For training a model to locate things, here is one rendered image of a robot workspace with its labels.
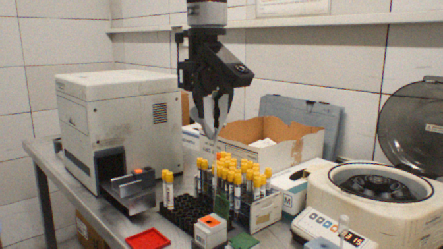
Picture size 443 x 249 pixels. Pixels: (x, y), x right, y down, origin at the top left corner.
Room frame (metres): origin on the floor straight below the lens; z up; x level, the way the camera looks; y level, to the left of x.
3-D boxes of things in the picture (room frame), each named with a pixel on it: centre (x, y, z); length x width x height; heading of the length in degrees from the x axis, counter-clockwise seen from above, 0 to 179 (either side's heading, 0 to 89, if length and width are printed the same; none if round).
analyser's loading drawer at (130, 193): (0.77, 0.24, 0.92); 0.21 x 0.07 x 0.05; 40
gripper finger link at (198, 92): (0.62, 0.03, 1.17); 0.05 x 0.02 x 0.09; 131
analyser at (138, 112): (0.98, 0.29, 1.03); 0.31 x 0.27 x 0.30; 40
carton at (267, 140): (0.95, -0.12, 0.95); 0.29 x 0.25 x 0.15; 130
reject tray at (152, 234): (0.60, 0.14, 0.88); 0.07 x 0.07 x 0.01; 40
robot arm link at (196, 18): (0.65, 0.02, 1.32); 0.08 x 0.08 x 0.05
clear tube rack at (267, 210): (0.74, -0.04, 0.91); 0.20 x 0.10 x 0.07; 40
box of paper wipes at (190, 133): (1.24, 0.05, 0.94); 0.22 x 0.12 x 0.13; 44
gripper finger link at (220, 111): (0.67, 0.01, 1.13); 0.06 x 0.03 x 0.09; 41
